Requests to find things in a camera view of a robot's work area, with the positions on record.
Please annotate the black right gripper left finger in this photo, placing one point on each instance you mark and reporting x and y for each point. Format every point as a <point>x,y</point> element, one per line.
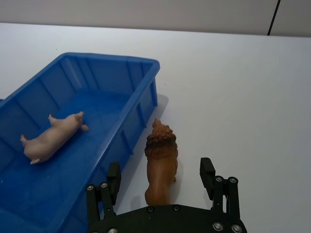
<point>113,179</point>

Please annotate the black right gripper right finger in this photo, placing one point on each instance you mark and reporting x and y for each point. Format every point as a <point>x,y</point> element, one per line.
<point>207,178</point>

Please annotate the blue plastic bin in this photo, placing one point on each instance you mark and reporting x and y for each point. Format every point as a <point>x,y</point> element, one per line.
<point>97,136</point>

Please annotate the brown toy lion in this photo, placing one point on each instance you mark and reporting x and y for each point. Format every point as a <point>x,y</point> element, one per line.
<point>160,165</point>

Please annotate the pink toy pig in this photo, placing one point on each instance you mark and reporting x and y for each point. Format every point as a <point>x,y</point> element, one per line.
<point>52,137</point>

